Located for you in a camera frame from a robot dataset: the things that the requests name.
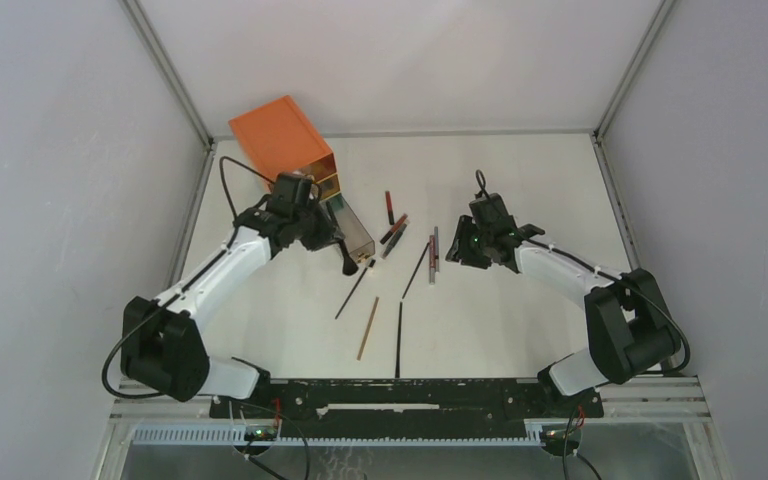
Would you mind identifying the black eyebrow comb brush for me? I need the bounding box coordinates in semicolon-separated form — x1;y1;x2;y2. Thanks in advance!
334;258;377;319

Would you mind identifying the thin black eyeliner brush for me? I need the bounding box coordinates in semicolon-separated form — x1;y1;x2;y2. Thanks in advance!
400;240;431;300

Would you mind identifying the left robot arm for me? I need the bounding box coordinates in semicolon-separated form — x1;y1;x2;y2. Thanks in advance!
112;173;342;417

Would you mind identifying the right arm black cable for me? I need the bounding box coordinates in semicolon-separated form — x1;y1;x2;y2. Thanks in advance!
474;169;691;376

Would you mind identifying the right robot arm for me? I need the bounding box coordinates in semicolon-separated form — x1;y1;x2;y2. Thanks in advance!
446;193;686;416

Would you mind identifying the orange lip gloss black cap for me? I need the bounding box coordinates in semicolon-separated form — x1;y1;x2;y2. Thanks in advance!
380;214;408;245

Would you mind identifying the dark green makeup pen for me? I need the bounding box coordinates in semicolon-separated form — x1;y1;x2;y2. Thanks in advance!
381;221;409;259

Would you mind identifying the red lip gloss black cap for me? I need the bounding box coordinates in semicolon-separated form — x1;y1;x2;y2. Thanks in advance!
385;190;396;226

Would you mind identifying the aluminium frame rail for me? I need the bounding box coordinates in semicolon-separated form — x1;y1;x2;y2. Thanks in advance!
118;0;216;150

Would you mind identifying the black powder brush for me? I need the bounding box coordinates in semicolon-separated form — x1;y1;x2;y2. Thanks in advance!
325;203;359;276

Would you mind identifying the red lipstick silver end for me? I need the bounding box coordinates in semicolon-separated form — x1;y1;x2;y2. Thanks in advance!
428;234;436;286

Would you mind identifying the orange yellow blue drawer box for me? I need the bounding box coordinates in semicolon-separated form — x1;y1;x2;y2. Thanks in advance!
229;95;376;263

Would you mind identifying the long thin black brush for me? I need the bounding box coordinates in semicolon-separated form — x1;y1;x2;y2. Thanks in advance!
394;301;404;379

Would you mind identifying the houndstooth pattern makeup pen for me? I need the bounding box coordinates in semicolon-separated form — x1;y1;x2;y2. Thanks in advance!
431;225;440;275

